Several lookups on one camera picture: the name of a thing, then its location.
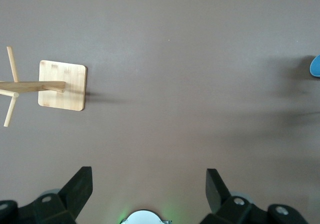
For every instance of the brown table mat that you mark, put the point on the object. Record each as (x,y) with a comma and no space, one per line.
(175,83)

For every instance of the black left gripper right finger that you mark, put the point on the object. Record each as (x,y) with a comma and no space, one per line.
(225,206)

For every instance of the wooden mug tree stand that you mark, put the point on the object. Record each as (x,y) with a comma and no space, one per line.
(62,83)

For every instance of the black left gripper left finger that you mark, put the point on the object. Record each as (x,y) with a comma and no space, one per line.
(67,201)

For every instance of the blue cup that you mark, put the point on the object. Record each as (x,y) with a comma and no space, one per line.
(315,67)

